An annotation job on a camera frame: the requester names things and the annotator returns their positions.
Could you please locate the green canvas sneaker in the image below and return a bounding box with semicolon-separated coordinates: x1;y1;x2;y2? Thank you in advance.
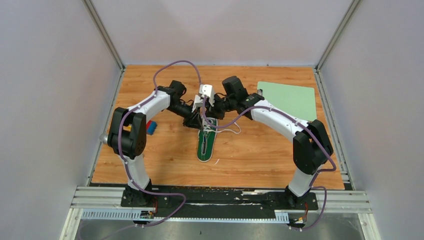
196;117;218;163

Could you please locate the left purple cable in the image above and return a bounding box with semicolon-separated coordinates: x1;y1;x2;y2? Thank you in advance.
79;59;203;240

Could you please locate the purple cable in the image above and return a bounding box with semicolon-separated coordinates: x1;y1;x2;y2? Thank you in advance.
202;96;337;232
79;59;203;240

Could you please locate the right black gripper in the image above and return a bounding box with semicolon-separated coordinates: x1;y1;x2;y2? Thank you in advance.
205;92;237;121

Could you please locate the white shoelace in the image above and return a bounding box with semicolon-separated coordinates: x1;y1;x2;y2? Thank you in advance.
202;117;242;135

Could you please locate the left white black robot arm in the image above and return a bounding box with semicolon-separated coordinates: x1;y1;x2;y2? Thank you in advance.
107;80;202;207

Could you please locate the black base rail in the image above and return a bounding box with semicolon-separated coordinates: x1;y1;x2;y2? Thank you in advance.
71;183;374;224

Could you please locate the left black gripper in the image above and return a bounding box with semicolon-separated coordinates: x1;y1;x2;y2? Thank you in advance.
166;101;205;132

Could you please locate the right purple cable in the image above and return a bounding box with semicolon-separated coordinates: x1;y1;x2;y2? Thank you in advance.
202;96;337;232

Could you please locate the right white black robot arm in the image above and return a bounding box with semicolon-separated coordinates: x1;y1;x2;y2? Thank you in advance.
198;76;337;209

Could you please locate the silver microphone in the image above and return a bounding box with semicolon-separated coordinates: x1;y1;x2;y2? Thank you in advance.
99;133;108;145

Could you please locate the blue yellow toy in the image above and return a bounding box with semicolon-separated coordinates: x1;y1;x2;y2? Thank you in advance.
123;120;157;137

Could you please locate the light green clipboard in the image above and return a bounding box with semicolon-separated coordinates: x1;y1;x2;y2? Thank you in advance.
257;81;317;122

